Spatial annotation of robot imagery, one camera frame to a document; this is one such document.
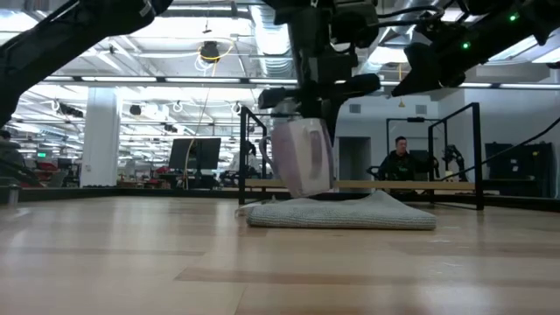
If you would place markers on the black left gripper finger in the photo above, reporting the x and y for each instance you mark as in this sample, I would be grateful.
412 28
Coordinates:
334 122

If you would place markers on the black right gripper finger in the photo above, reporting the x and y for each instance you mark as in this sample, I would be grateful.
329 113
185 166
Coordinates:
422 61
424 85

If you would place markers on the grey cloth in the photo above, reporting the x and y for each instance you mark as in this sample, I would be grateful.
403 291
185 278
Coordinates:
341 214

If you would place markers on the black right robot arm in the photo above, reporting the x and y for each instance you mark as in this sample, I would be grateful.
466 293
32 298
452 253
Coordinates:
503 35

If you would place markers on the background black robot arm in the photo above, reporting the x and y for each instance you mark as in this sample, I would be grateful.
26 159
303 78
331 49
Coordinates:
452 159

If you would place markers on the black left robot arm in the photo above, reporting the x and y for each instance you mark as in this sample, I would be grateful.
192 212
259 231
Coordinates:
65 39

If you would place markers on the person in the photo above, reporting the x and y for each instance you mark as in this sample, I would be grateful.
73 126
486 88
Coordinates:
9 153
400 166
247 159

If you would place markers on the black ceiling device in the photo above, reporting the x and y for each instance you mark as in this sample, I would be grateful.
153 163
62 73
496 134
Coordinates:
210 50

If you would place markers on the black cabinets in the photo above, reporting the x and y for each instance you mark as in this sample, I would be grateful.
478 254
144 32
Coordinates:
518 168

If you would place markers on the background black monitor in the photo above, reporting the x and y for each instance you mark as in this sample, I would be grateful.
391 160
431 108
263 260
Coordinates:
194 153

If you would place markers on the white pillar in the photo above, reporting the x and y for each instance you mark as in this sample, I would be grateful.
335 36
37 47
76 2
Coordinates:
100 135

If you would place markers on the silver ceiling duct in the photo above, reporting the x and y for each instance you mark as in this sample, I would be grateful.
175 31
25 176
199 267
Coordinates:
273 39

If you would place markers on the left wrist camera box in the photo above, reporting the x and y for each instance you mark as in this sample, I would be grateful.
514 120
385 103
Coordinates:
354 26

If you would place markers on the wooden shelf black metal frame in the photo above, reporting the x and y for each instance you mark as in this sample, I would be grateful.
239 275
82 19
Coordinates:
394 185

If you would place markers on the black aluminium table frame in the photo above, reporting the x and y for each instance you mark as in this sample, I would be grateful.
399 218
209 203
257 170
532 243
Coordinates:
131 192

